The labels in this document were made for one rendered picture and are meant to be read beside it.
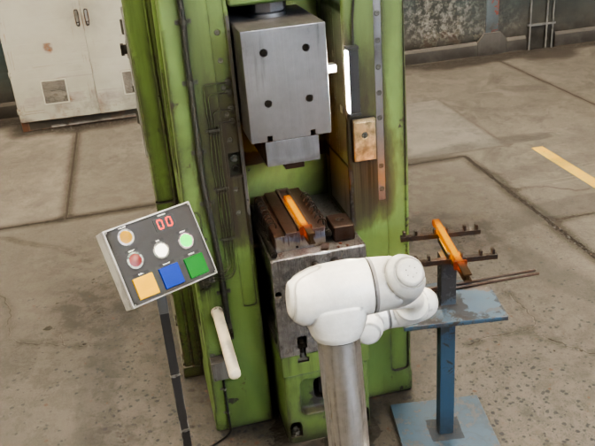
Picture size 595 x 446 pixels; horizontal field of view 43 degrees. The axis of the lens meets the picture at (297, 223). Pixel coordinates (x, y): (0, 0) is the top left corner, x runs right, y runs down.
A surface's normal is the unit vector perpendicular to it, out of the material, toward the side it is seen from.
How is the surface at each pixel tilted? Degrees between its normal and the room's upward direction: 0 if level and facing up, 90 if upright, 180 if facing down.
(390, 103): 90
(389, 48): 90
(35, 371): 0
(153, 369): 0
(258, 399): 90
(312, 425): 90
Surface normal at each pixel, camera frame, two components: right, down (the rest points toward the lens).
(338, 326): 0.14, 0.36
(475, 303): -0.07, -0.90
